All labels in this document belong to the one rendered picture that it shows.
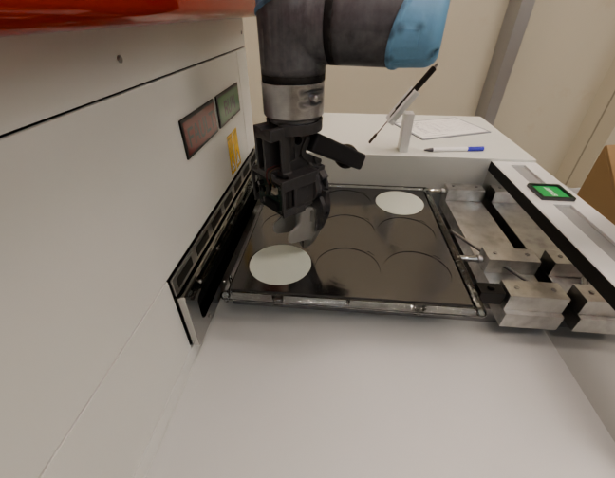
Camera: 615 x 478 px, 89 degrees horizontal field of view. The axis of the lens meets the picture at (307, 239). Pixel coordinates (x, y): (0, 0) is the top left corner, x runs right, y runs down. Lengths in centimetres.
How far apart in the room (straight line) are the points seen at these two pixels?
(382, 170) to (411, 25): 46
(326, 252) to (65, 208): 37
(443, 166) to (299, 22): 52
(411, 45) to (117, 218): 31
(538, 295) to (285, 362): 37
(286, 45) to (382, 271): 33
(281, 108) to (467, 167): 52
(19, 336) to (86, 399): 9
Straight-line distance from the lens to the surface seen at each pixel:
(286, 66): 38
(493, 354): 56
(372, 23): 35
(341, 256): 53
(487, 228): 72
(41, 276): 27
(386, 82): 245
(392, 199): 71
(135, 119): 35
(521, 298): 54
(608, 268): 56
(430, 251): 57
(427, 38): 35
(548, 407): 55
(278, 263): 51
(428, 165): 78
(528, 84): 302
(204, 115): 49
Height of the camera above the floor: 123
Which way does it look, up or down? 36 degrees down
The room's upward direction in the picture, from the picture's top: straight up
